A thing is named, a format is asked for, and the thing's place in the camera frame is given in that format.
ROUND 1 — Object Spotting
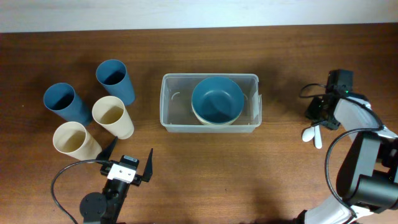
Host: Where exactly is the blue cup near container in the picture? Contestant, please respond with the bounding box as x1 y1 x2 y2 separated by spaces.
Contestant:
96 59 136 106

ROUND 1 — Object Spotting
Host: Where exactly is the white plastic fork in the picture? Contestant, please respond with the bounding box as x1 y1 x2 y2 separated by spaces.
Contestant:
314 125 323 149

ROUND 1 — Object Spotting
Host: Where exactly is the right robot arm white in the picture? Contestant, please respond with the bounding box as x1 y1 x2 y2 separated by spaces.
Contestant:
293 69 397 224

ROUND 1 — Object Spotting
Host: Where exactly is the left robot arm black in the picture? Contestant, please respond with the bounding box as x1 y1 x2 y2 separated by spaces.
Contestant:
80 138 153 224

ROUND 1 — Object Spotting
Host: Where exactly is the white plastic spoon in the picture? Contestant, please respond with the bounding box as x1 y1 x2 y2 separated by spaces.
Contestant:
302 126 315 142

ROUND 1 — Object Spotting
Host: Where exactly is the blue bowl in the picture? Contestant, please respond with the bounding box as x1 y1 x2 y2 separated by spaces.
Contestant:
191 77 244 123

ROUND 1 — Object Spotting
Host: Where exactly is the clear plastic container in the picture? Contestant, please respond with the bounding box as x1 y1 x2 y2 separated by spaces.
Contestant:
160 73 262 133

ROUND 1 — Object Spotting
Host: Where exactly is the cream cup front left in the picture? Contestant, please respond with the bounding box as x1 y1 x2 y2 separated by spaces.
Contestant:
52 121 102 161

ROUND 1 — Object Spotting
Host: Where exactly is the left camera black cable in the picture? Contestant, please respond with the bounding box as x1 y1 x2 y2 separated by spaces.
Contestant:
50 159 113 224

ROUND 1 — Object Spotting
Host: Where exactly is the blue cup far left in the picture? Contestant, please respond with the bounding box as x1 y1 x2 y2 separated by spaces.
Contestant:
43 83 93 126

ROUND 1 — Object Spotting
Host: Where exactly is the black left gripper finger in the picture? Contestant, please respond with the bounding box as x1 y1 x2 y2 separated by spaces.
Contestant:
96 137 118 164
142 149 153 182

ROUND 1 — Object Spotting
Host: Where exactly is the cream cup near container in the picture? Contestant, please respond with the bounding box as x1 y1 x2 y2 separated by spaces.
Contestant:
92 96 134 139

